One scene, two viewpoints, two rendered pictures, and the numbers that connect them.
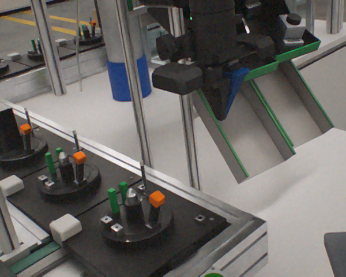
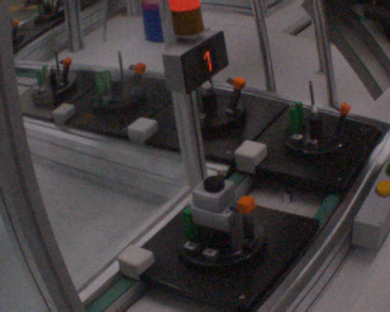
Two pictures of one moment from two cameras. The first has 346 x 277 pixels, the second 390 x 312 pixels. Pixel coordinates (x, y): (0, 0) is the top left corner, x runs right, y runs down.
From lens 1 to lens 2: 68 cm
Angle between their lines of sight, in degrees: 11
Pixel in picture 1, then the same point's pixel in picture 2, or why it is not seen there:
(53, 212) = (219, 145)
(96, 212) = (267, 137)
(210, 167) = (319, 97)
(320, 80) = not seen: hidden behind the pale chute
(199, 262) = (376, 161)
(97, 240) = (290, 159)
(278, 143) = (386, 69)
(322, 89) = not seen: hidden behind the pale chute
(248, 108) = (359, 39)
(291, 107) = (381, 40)
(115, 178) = (259, 107)
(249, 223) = not seen: outside the picture
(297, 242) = not seen: outside the picture
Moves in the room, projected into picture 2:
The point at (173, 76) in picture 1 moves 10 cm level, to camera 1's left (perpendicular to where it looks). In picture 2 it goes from (382, 13) to (341, 15)
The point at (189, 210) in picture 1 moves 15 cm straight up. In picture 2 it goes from (350, 125) to (344, 62)
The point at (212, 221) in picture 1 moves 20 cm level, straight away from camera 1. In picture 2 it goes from (370, 130) to (338, 90)
